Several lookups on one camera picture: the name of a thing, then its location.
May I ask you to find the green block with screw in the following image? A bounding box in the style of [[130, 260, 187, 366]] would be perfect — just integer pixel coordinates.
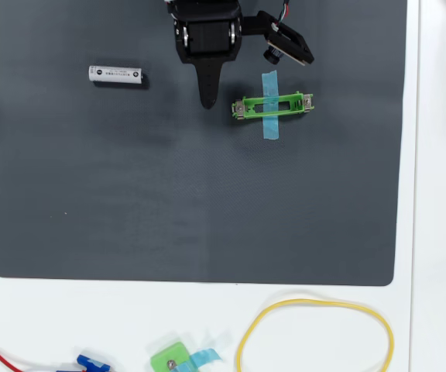
[[149, 340, 193, 372]]

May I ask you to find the green battery holder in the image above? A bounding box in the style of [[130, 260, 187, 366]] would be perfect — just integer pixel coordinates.
[[232, 91, 315, 122]]

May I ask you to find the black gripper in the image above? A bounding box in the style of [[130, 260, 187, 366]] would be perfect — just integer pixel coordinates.
[[166, 0, 244, 111]]

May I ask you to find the blue tape piece on block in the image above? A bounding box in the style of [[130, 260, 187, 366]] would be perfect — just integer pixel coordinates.
[[186, 347, 224, 372]]

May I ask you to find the dark grey textured mat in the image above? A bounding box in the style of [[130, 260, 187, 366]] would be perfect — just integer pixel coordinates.
[[0, 0, 408, 288]]

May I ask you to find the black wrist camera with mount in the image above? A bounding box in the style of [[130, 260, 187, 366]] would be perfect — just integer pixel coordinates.
[[242, 10, 316, 67]]

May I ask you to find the white AA battery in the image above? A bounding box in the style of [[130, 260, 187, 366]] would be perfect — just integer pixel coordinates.
[[88, 65, 143, 85]]

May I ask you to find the yellow rubber band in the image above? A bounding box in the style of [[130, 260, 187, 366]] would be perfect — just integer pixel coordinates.
[[235, 298, 396, 372]]

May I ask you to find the blue tape strip on holder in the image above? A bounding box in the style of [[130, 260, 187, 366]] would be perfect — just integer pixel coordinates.
[[261, 70, 281, 140]]

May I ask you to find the blue connector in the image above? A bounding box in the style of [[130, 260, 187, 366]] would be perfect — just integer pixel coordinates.
[[76, 353, 112, 372]]

